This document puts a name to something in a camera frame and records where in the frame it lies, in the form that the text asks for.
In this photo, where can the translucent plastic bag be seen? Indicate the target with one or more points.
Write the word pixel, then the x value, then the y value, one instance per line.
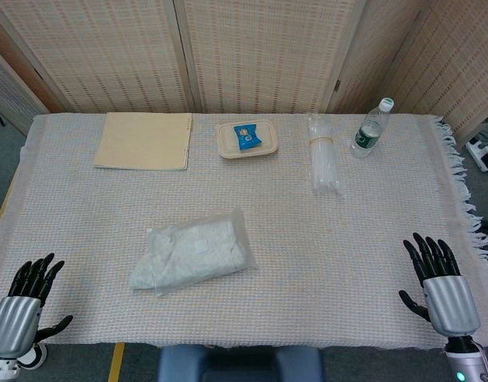
pixel 237 235

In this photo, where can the beige food container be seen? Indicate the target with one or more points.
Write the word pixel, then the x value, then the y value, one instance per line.
pixel 267 139

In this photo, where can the clear plastic tube bundle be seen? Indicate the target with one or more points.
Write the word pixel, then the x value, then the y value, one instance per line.
pixel 324 163

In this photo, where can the white woven tablecloth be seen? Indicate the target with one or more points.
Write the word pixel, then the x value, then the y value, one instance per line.
pixel 307 246

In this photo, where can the blue snack packet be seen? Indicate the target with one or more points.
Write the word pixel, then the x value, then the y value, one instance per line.
pixel 247 136

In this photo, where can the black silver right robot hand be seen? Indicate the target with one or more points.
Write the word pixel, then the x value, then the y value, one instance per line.
pixel 450 304

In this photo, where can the yellow rubber band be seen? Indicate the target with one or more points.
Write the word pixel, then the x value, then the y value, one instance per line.
pixel 322 139

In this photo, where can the beige paper folder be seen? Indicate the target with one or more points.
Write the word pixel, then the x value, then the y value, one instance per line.
pixel 144 141

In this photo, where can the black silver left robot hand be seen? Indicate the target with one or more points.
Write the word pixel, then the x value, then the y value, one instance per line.
pixel 16 324

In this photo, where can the yellow floor tape strip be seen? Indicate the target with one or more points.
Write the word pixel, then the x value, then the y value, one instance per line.
pixel 116 362

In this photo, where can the clear water bottle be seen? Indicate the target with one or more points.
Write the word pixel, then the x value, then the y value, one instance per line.
pixel 367 133

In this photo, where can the woven folding screen panel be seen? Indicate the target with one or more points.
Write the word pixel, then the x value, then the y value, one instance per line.
pixel 8 91
pixel 96 51
pixel 263 51
pixel 458 59
pixel 371 51

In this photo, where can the white black sneaker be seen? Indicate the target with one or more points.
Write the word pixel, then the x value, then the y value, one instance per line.
pixel 33 356

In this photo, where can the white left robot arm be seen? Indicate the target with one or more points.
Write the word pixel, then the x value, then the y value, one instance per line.
pixel 2 370

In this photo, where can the white machine base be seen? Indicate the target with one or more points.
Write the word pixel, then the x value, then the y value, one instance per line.
pixel 484 153

